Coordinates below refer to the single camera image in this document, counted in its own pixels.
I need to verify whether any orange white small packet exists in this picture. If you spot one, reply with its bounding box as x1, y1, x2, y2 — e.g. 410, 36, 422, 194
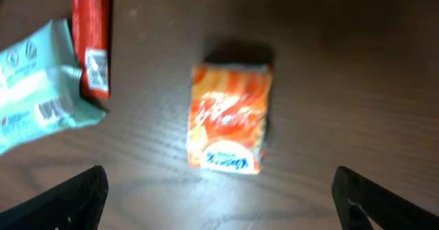
186, 63, 273, 174

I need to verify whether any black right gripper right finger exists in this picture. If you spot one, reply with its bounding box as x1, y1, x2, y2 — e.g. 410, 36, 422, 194
331, 166, 438, 230

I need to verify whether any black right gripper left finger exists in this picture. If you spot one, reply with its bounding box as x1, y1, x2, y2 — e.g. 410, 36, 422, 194
1, 165, 108, 230

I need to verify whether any red stick sachet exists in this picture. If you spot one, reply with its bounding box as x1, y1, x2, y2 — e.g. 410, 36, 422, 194
72, 0, 111, 100

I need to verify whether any teal white wipes packet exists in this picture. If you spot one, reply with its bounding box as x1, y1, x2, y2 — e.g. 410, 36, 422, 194
1, 19, 106, 153

